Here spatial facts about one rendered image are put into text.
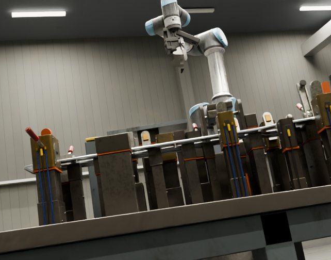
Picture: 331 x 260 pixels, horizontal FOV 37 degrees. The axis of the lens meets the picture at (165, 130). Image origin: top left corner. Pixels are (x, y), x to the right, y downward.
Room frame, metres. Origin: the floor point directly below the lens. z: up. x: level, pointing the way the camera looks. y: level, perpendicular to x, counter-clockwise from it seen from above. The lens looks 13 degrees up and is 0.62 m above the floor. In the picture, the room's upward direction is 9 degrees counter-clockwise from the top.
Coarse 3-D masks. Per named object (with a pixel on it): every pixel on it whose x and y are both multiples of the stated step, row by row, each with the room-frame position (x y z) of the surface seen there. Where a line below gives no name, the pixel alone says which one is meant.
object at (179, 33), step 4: (180, 32) 2.09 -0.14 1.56; (184, 32) 2.09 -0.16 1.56; (180, 36) 2.09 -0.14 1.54; (184, 36) 2.09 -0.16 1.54; (188, 36) 2.09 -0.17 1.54; (192, 36) 2.10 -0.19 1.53; (184, 40) 2.12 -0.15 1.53; (188, 40) 2.11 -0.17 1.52; (192, 40) 2.10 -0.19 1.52; (196, 40) 2.10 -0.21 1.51; (192, 44) 2.13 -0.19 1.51; (196, 44) 2.12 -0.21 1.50
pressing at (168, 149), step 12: (300, 120) 1.77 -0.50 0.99; (312, 120) 1.84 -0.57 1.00; (240, 132) 1.79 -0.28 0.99; (252, 132) 1.87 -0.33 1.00; (264, 132) 1.92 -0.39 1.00; (276, 132) 1.96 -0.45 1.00; (156, 144) 1.79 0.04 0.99; (168, 144) 1.85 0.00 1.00; (84, 156) 1.78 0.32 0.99; (96, 156) 1.85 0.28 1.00; (132, 156) 1.97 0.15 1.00; (144, 156) 1.97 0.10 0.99; (24, 168) 1.79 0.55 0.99
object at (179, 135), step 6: (174, 132) 2.07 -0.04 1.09; (180, 132) 2.07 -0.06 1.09; (174, 138) 2.07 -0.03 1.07; (180, 138) 2.07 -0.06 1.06; (180, 144) 2.07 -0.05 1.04; (180, 156) 2.08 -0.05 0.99; (180, 162) 2.08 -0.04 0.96; (180, 168) 2.08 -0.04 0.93; (186, 180) 2.08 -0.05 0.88; (186, 186) 2.08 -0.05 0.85; (186, 192) 2.08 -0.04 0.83; (186, 198) 2.08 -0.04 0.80; (186, 204) 2.08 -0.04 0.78
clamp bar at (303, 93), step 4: (304, 80) 2.02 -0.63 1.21; (296, 84) 2.05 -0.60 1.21; (300, 84) 2.02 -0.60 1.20; (304, 84) 2.01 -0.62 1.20; (300, 88) 2.05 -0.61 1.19; (304, 88) 2.05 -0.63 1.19; (300, 92) 2.04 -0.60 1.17; (304, 92) 2.05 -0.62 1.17; (300, 96) 2.04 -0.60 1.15; (304, 96) 2.04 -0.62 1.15; (308, 96) 2.03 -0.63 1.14; (304, 100) 2.04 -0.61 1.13; (308, 100) 2.03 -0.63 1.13; (304, 104) 2.03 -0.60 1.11; (308, 104) 2.04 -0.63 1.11; (304, 108) 2.03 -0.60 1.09; (308, 108) 2.04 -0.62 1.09; (304, 112) 2.04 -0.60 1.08; (312, 112) 2.02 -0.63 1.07; (312, 116) 2.03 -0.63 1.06
